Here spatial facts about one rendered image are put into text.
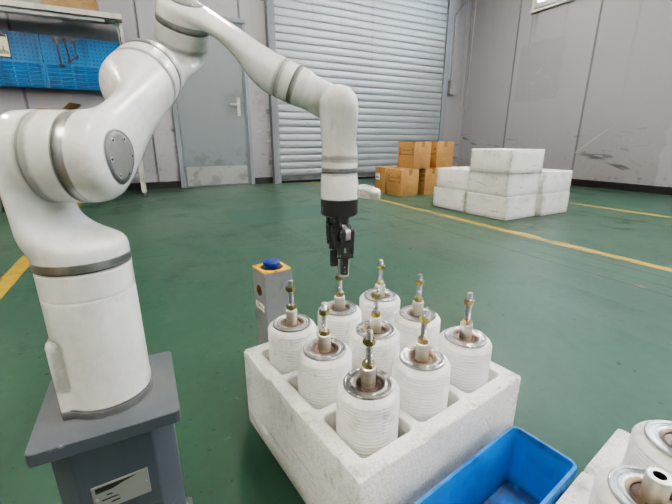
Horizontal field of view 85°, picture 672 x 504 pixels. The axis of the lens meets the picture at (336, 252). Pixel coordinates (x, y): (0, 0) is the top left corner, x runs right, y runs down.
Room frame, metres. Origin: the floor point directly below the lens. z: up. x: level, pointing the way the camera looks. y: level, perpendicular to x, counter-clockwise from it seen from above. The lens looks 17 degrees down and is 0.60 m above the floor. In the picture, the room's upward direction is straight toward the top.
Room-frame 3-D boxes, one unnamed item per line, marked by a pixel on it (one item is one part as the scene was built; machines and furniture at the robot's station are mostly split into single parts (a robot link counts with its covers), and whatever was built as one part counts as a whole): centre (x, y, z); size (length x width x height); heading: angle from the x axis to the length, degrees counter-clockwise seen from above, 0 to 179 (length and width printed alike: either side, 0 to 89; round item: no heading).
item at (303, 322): (0.67, 0.09, 0.25); 0.08 x 0.08 x 0.01
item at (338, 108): (0.73, -0.01, 0.62); 0.09 x 0.07 x 0.15; 176
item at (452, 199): (3.48, -1.20, 0.09); 0.39 x 0.39 x 0.18; 28
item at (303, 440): (0.64, -0.08, 0.09); 0.39 x 0.39 x 0.18; 35
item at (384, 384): (0.47, -0.05, 0.25); 0.08 x 0.08 x 0.01
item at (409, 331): (0.71, -0.17, 0.16); 0.10 x 0.10 x 0.18
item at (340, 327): (0.74, -0.01, 0.16); 0.10 x 0.10 x 0.18
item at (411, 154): (4.41, -0.90, 0.45); 0.30 x 0.24 x 0.30; 29
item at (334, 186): (0.74, -0.02, 0.52); 0.11 x 0.09 x 0.06; 105
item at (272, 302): (0.83, 0.15, 0.16); 0.07 x 0.07 x 0.31; 35
